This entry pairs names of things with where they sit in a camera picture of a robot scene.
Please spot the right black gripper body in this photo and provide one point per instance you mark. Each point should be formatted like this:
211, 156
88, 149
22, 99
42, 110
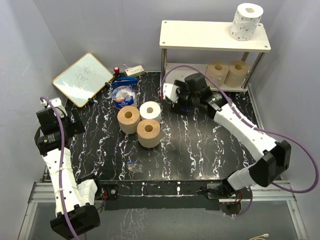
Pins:
187, 99

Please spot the blue paper roll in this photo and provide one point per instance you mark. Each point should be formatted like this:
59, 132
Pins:
186, 111

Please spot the brown paper roll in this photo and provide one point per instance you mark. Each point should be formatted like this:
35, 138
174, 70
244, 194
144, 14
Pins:
238, 70
149, 133
128, 118
217, 71

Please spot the white floral paper roll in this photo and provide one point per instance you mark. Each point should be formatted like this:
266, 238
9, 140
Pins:
245, 21

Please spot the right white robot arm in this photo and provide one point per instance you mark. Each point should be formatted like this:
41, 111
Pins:
271, 157

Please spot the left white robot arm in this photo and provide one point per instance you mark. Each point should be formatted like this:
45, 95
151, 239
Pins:
75, 208

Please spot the white two-tier shelf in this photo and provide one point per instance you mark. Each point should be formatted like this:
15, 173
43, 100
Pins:
210, 36

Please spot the white red cardboard box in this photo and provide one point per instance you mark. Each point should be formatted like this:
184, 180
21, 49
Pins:
134, 71

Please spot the plastic wrapped blue tissue roll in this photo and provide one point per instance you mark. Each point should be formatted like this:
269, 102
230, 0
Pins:
123, 96

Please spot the blue stapler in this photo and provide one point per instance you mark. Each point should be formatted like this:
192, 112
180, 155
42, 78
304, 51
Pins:
124, 81

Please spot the crumpled plastic wrapper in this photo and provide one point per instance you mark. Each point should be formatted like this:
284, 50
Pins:
134, 167

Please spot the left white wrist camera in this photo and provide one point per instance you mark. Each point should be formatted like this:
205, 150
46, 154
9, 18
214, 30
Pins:
57, 103

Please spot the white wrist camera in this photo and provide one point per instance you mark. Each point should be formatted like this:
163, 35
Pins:
57, 103
169, 92

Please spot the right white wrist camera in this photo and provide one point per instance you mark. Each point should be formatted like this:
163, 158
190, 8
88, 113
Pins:
169, 92

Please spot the small whiteboard wooden frame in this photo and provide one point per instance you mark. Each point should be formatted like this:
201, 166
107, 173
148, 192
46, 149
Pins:
83, 79

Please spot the aluminium rail frame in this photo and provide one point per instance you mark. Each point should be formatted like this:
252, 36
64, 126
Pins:
184, 194

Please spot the white cable connector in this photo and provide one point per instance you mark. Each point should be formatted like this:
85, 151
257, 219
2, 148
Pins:
260, 237

